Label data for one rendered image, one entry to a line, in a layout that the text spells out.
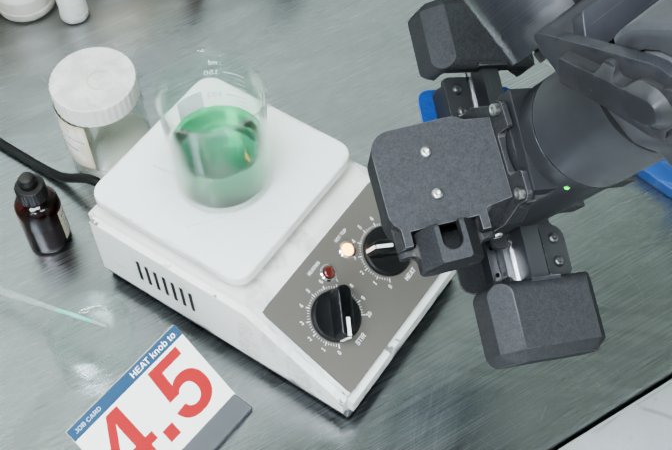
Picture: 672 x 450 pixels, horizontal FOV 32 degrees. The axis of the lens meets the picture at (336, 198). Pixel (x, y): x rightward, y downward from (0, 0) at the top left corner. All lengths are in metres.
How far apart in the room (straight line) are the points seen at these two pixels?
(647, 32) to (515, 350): 0.19
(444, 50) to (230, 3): 0.39
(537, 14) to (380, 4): 0.46
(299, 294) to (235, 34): 0.29
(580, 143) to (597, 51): 0.07
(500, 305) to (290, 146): 0.23
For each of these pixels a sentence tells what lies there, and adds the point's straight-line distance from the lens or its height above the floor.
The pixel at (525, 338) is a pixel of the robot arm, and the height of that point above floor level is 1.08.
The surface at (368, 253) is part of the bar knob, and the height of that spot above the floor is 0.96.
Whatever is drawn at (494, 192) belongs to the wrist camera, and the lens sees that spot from 0.53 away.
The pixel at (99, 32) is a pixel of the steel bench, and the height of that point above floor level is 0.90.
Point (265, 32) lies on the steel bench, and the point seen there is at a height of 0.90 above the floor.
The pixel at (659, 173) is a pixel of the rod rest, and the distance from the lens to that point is 0.84.
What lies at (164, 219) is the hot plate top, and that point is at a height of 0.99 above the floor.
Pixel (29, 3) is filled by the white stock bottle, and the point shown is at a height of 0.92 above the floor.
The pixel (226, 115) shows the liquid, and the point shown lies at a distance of 0.71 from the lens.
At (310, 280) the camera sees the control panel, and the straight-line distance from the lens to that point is 0.71.
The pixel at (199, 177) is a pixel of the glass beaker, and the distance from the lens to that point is 0.68.
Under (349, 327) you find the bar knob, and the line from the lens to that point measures 0.69.
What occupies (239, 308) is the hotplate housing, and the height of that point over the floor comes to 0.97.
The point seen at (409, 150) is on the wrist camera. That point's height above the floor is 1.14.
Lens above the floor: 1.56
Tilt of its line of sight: 54 degrees down
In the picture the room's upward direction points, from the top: 3 degrees counter-clockwise
